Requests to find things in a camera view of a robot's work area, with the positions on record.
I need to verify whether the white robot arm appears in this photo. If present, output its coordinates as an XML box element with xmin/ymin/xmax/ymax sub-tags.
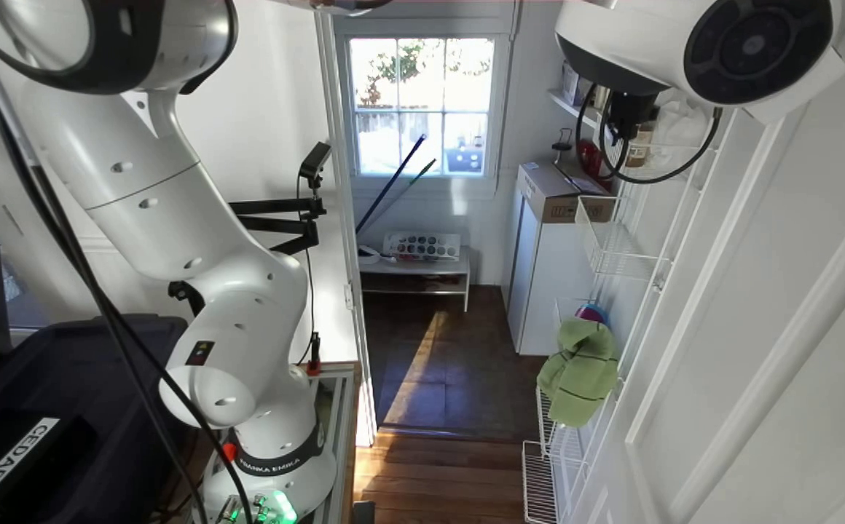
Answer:
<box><xmin>0</xmin><ymin>0</ymin><xmax>334</xmax><ymax>515</ymax></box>

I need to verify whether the white low bench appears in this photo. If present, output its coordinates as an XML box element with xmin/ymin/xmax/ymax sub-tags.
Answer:
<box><xmin>359</xmin><ymin>234</ymin><xmax>472</xmax><ymax>310</ymax></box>

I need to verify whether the white cabinet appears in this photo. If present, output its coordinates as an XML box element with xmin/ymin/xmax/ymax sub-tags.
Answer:
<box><xmin>503</xmin><ymin>163</ymin><xmax>595</xmax><ymax>355</ymax></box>

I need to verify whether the green cloth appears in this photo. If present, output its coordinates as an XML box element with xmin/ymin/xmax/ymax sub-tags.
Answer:
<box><xmin>536</xmin><ymin>317</ymin><xmax>618</xmax><ymax>426</ymax></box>

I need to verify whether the black case with label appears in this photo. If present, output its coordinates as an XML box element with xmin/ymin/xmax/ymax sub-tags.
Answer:
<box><xmin>0</xmin><ymin>321</ymin><xmax>172</xmax><ymax>524</ymax></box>

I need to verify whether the black camera arm mount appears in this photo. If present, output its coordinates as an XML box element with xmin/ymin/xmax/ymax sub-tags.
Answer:
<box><xmin>230</xmin><ymin>144</ymin><xmax>331</xmax><ymax>257</ymax></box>

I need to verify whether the window with white frame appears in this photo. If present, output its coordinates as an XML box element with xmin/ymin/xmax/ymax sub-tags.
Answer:
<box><xmin>347</xmin><ymin>35</ymin><xmax>496</xmax><ymax>179</ymax></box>

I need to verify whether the white wire door rack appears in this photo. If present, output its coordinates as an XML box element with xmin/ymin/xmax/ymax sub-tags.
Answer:
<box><xmin>520</xmin><ymin>110</ymin><xmax>774</xmax><ymax>524</ymax></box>

